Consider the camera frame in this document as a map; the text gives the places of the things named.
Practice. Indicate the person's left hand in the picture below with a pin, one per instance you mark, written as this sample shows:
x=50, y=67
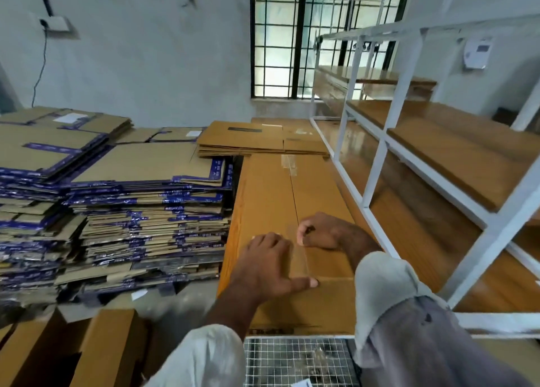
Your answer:
x=266, y=269

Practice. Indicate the person's right hand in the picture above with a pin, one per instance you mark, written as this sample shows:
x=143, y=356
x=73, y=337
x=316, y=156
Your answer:
x=331, y=231

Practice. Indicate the brown cardboard box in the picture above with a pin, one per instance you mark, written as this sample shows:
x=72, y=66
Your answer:
x=261, y=188
x=245, y=138

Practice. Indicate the assembled boxes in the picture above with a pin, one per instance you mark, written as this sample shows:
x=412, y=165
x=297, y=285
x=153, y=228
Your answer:
x=101, y=349

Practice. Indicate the person's left forearm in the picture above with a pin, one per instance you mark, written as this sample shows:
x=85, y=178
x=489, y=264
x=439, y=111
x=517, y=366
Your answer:
x=236, y=311

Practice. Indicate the person's right forearm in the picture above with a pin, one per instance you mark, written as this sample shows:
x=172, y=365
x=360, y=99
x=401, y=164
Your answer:
x=363, y=247

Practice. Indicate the person's light grey shirt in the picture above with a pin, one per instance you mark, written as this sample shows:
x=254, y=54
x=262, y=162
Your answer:
x=422, y=340

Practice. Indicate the wooden table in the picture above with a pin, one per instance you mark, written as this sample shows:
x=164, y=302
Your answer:
x=422, y=231

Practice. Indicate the crumpled tape scraps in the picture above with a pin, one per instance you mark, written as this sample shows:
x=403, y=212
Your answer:
x=316, y=357

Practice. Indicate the white paper tag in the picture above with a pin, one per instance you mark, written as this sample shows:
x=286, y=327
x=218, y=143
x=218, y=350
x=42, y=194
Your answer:
x=301, y=382

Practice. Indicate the white metal shelf rack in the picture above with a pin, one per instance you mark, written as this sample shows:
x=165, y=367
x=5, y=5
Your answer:
x=498, y=222

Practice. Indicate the black framed window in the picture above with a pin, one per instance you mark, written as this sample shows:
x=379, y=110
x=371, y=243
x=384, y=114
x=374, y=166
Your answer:
x=298, y=37

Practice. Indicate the white wall device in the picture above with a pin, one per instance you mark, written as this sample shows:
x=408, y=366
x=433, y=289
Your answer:
x=477, y=54

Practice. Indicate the white wall socket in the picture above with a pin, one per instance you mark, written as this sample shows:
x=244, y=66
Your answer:
x=55, y=24

